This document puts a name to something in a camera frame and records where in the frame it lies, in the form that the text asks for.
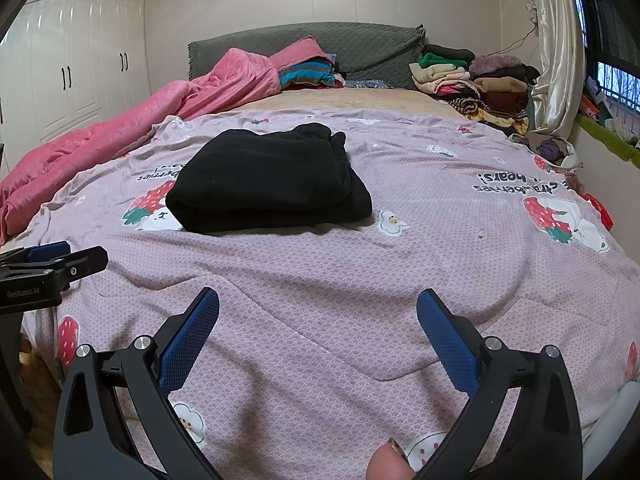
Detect pink quilt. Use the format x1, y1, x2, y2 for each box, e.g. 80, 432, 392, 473
0, 47, 282, 246

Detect cream satin curtain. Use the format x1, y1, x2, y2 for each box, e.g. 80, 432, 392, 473
525, 0, 586, 136

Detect lilac strawberry printed sheet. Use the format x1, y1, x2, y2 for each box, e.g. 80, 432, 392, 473
10, 110, 640, 480

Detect colourful clothes heap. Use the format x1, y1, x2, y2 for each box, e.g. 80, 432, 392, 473
580, 77, 640, 136

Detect white bag of clothes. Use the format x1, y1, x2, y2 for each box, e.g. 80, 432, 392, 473
530, 132, 583, 168

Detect blue patterned cloth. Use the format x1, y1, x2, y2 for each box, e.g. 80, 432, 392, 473
345, 77, 391, 91

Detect thin wall cable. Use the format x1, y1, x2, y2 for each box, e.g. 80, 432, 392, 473
487, 15, 541, 58

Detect green padded rail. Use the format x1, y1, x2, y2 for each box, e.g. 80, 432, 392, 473
575, 112, 640, 168

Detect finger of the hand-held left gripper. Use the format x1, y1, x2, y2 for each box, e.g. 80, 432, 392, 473
0, 241, 71, 267
50, 246, 109, 291

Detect grey headboard cover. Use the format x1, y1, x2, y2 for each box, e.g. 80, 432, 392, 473
187, 22, 427, 91

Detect striped folded clothes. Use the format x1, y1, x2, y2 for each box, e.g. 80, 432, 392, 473
277, 60, 346, 91

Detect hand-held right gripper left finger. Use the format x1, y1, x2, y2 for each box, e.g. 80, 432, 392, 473
52, 286, 221, 480

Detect white wardrobe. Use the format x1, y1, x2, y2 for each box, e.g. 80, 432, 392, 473
0, 0, 153, 161

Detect beige fleece bed cover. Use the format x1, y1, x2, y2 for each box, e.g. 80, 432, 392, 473
15, 87, 468, 476

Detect pile of folded clothes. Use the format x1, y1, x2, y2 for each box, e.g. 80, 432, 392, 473
409, 44, 541, 136

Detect person's right hand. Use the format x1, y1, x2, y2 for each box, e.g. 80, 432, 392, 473
366, 437, 416, 480

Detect window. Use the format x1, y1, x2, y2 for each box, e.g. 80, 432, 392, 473
565, 0, 640, 111

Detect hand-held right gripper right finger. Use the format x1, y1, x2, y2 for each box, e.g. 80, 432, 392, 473
416, 288, 583, 480

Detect black sweater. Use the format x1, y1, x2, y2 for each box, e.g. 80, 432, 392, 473
165, 122, 373, 235

